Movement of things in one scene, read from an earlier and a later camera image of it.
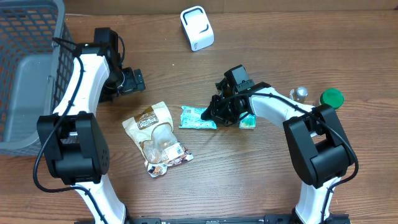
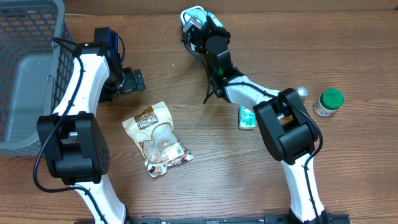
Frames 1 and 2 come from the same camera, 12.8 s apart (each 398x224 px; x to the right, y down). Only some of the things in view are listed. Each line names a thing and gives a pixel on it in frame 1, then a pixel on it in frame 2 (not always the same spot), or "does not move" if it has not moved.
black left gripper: [134, 82] does not move
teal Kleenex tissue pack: [248, 122] does not move
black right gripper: [219, 110] → [202, 28]
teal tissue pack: [191, 117] → [198, 14]
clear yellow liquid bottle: [299, 94] does not move
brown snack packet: [152, 129] does not move
